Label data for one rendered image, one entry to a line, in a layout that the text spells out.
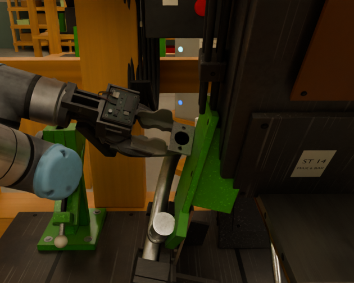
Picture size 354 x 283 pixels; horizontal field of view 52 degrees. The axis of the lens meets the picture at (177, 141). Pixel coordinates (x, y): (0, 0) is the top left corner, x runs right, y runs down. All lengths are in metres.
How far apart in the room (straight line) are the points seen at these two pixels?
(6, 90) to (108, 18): 0.35
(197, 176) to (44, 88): 0.27
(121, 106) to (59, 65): 0.46
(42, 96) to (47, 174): 0.15
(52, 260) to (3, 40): 11.09
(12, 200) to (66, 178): 0.66
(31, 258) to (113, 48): 0.51
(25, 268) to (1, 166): 0.43
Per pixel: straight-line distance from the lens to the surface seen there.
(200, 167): 0.55
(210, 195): 0.59
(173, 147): 0.62
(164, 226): 0.60
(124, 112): 0.57
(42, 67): 1.03
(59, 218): 0.83
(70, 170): 0.51
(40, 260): 0.87
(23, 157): 0.48
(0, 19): 11.76
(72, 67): 1.01
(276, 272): 0.61
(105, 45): 0.89
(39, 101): 0.60
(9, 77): 0.62
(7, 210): 1.12
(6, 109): 0.61
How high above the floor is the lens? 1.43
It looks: 22 degrees down
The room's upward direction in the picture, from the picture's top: straight up
